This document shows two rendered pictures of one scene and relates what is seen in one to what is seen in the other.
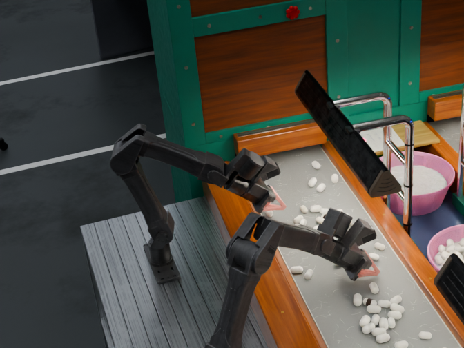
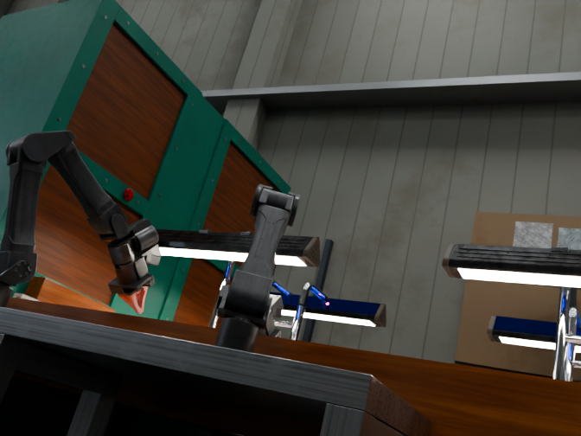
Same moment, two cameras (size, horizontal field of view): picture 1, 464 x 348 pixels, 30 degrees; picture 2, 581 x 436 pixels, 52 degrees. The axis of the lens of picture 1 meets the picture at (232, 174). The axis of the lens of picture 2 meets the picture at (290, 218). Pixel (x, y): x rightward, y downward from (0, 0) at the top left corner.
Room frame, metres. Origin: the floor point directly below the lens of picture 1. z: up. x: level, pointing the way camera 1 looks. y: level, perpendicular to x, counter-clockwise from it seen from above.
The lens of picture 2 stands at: (0.79, 0.78, 0.57)
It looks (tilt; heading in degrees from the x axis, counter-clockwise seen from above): 21 degrees up; 313
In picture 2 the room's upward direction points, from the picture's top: 15 degrees clockwise
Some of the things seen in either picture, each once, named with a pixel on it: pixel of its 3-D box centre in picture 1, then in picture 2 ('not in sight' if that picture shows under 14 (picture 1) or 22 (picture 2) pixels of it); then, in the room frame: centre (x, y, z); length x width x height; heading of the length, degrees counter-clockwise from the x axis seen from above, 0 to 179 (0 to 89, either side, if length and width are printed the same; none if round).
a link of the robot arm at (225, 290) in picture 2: not in sight; (243, 306); (1.50, 0.08, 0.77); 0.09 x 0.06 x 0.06; 44
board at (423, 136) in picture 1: (384, 140); not in sight; (2.49, -0.51, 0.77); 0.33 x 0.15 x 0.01; 101
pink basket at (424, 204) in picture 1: (410, 185); not in sight; (2.28, -0.55, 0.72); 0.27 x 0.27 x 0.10
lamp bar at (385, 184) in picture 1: (342, 126); (221, 244); (2.06, -0.31, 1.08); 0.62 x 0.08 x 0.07; 11
